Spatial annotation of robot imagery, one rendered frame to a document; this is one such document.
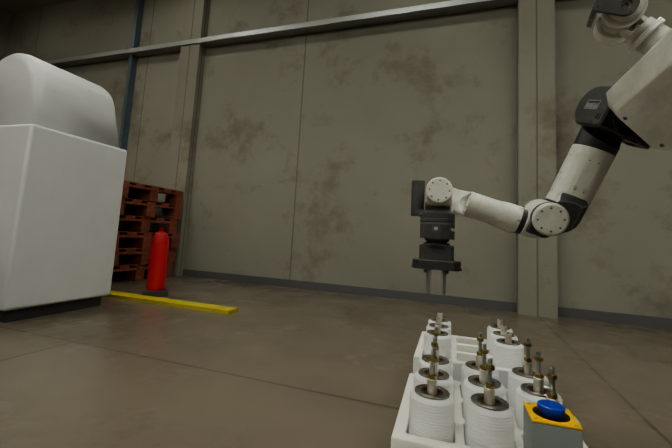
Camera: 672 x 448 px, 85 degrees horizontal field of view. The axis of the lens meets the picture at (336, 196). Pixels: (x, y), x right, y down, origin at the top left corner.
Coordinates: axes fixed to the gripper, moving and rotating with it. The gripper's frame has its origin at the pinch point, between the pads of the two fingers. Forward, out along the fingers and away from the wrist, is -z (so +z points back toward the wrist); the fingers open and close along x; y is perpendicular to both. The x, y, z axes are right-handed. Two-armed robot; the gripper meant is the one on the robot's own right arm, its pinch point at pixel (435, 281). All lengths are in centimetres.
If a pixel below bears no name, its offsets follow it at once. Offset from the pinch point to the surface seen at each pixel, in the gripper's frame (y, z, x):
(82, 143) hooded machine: -65, 62, 231
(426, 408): 16.4, -24.6, 0.0
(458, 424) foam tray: 7.9, -30.1, -6.2
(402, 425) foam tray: 14.1, -30.1, 5.2
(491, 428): 15.8, -26.1, -12.6
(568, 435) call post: 31.3, -18.1, -22.5
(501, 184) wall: -273, 67, -37
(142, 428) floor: 12, -48, 80
